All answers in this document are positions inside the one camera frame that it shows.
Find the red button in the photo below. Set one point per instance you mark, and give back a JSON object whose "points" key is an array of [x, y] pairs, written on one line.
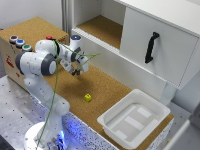
{"points": [[13, 38]]}

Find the pink block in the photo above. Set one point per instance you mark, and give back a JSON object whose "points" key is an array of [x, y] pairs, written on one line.
{"points": [[49, 37]]}

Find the white cabinet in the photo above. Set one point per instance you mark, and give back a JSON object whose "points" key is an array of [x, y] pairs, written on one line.
{"points": [[140, 75]]}

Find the white plastic box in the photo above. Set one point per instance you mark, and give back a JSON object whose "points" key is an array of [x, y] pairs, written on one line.
{"points": [[135, 120]]}

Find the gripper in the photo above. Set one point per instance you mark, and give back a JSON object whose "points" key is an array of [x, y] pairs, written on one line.
{"points": [[69, 65]]}

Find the green button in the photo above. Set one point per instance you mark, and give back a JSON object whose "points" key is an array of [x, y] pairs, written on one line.
{"points": [[26, 47]]}

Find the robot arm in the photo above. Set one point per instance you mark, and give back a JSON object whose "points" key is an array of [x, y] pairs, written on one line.
{"points": [[36, 65]]}

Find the white sliding door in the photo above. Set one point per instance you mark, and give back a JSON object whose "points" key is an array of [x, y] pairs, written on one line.
{"points": [[173, 56]]}

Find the yellow block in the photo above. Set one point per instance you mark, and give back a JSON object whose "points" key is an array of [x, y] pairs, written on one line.
{"points": [[87, 97]]}

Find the blue button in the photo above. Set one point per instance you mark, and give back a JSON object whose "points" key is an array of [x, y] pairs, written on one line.
{"points": [[20, 42]]}

